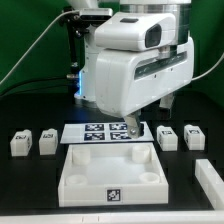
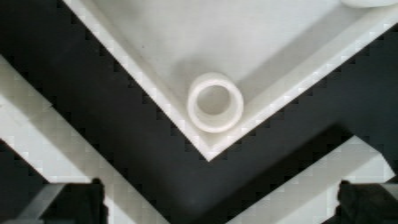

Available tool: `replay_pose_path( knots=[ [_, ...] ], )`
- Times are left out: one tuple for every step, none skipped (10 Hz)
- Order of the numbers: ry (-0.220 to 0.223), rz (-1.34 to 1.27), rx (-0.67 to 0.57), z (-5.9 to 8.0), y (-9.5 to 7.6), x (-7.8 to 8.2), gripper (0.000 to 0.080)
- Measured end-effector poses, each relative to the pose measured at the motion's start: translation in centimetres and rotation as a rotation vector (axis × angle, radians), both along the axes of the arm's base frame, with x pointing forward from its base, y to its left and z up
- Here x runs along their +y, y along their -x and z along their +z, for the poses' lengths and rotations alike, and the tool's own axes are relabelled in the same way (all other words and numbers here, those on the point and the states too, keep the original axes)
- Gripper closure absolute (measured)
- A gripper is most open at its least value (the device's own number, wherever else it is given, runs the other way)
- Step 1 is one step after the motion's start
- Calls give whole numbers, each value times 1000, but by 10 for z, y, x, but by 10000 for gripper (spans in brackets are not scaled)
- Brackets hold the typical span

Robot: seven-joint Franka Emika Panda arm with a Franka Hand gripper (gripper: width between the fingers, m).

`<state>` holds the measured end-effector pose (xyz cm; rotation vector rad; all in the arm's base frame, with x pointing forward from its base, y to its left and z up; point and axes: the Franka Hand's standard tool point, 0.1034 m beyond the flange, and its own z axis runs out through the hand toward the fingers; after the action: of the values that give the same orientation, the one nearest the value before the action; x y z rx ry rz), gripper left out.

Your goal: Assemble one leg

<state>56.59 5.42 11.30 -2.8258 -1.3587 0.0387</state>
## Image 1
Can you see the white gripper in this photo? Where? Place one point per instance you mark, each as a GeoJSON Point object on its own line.
{"type": "Point", "coordinates": [128, 81]}

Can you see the white square tabletop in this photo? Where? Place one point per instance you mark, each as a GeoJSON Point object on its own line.
{"type": "Point", "coordinates": [112, 174]}

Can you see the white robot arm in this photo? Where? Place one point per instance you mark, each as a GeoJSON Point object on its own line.
{"type": "Point", "coordinates": [179, 8]}

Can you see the white sheet with markers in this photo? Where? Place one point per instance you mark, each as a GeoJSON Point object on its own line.
{"type": "Point", "coordinates": [95, 133]}

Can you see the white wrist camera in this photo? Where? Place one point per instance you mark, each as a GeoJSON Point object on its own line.
{"type": "Point", "coordinates": [136, 31]}

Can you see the white L-shaped obstacle wall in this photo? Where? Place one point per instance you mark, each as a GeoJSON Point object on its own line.
{"type": "Point", "coordinates": [211, 183]}

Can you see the black camera on stand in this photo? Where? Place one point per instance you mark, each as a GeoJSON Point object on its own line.
{"type": "Point", "coordinates": [96, 14]}

